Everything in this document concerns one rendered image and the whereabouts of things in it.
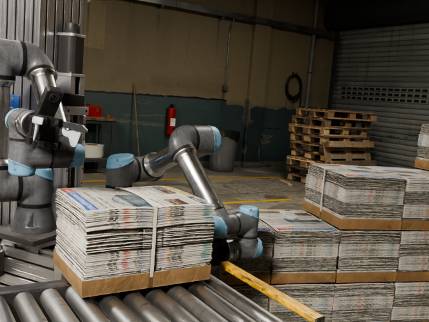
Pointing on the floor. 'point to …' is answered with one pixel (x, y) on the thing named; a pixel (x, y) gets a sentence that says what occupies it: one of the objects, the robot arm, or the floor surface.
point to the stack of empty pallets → (349, 121)
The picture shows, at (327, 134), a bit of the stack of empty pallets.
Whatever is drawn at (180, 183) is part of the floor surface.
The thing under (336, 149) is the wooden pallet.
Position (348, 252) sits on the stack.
